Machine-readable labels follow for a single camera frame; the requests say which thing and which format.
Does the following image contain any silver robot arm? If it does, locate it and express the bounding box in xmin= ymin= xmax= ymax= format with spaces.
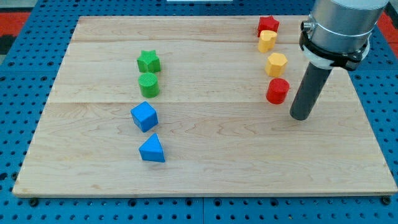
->
xmin=299 ymin=0 xmax=388 ymax=71

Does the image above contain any blue cube block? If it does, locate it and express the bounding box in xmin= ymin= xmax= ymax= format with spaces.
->
xmin=131 ymin=101 xmax=158 ymax=133

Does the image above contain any blue triangle block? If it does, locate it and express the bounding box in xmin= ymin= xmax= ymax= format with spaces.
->
xmin=139 ymin=133 xmax=165 ymax=162

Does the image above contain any light wooden board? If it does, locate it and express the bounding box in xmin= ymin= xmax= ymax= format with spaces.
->
xmin=13 ymin=16 xmax=397 ymax=198

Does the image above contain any green cylinder block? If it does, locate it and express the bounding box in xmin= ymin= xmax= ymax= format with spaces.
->
xmin=138 ymin=72 xmax=160 ymax=98

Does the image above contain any green star block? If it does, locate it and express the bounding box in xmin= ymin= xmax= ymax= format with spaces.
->
xmin=136 ymin=50 xmax=161 ymax=73

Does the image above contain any red cylinder block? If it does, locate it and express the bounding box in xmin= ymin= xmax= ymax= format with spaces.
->
xmin=266 ymin=78 xmax=290 ymax=105

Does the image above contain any yellow hexagon block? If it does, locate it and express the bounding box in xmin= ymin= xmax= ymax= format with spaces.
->
xmin=264 ymin=53 xmax=288 ymax=77

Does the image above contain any yellow heart block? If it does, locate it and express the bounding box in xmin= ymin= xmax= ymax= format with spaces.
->
xmin=257 ymin=30 xmax=277 ymax=53

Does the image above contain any red star block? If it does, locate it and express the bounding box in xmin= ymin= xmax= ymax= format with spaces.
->
xmin=257 ymin=16 xmax=280 ymax=37

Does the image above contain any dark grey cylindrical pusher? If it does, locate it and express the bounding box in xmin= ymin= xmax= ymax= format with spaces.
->
xmin=290 ymin=62 xmax=331 ymax=121

